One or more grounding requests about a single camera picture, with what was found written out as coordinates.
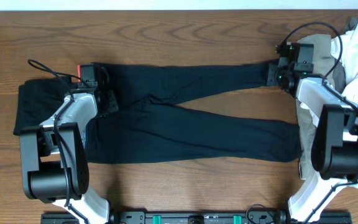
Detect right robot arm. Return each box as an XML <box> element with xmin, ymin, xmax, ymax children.
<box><xmin>267</xmin><ymin>42</ymin><xmax>358</xmax><ymax>223</ymax></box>

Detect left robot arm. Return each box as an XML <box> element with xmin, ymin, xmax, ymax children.
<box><xmin>19</xmin><ymin>59</ymin><xmax>120</xmax><ymax>224</ymax></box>

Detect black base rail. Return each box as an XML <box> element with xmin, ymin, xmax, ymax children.
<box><xmin>40</xmin><ymin>206</ymin><xmax>353</xmax><ymax>224</ymax></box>

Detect grey garment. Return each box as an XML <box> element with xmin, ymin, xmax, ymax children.
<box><xmin>331</xmin><ymin>17</ymin><xmax>358</xmax><ymax>95</ymax></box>

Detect black leggings with red waistband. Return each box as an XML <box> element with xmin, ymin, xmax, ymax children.
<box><xmin>85</xmin><ymin>62</ymin><xmax>301</xmax><ymax>164</ymax></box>

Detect khaki beige garment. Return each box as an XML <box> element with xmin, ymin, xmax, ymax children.
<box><xmin>295</xmin><ymin>34</ymin><xmax>335</xmax><ymax>180</ymax></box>

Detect folded black garment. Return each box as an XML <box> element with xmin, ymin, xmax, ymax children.
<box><xmin>13</xmin><ymin>78</ymin><xmax>67</xmax><ymax>136</ymax></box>

